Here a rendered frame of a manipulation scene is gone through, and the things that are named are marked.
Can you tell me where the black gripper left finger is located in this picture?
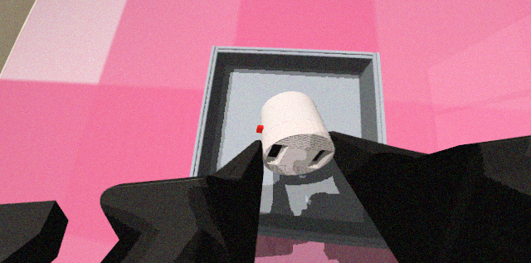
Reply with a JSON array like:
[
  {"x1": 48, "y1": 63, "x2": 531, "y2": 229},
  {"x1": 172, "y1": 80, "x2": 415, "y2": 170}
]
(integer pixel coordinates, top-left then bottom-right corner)
[{"x1": 100, "y1": 140, "x2": 264, "y2": 263}]

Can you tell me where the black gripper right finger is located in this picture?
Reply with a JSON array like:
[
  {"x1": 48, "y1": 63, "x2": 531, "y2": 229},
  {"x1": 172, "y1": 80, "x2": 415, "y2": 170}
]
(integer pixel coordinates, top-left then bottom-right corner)
[{"x1": 329, "y1": 131, "x2": 531, "y2": 263}]

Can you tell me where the white cylinder with two slots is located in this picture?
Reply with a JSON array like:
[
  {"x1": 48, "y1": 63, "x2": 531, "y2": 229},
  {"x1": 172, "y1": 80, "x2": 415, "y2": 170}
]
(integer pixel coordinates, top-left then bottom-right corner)
[{"x1": 256, "y1": 91, "x2": 334, "y2": 176}]

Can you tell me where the grey square tray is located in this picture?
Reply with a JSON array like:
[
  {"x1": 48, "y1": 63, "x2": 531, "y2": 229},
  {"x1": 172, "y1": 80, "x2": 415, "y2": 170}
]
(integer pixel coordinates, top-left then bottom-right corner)
[{"x1": 189, "y1": 46, "x2": 390, "y2": 250}]

